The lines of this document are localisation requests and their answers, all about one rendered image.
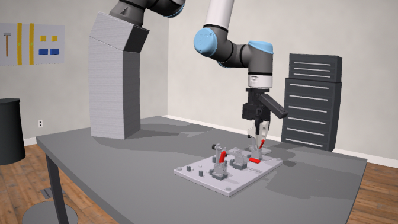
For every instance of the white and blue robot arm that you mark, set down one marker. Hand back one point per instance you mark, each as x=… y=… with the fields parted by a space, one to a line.
x=211 y=41

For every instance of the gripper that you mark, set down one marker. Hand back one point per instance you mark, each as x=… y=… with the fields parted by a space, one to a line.
x=255 y=110

